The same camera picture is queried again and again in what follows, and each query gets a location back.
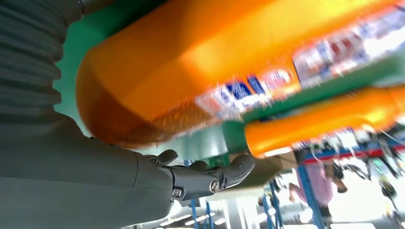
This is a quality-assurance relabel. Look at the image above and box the red barrier pole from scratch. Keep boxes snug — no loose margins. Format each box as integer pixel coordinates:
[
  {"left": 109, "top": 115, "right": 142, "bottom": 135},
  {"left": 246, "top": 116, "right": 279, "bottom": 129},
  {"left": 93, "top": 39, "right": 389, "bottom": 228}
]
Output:
[{"left": 302, "top": 144, "right": 405, "bottom": 166}]

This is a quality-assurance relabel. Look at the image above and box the blue steel rack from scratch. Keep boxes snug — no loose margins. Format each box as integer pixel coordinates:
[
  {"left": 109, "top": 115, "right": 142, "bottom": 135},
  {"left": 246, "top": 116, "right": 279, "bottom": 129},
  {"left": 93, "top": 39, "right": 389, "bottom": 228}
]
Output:
[{"left": 186, "top": 126, "right": 405, "bottom": 229}]

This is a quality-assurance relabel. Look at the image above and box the person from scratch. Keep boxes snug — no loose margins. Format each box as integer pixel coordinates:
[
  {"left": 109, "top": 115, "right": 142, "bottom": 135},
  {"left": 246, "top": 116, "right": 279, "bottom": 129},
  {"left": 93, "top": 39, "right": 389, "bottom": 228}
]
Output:
[{"left": 288, "top": 162, "right": 349, "bottom": 219}]

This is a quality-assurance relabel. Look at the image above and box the brown cardboard box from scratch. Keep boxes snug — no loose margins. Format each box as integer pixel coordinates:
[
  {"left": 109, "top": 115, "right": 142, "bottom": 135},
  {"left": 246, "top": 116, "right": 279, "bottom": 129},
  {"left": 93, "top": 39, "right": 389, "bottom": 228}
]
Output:
[{"left": 227, "top": 151, "right": 298, "bottom": 190}]

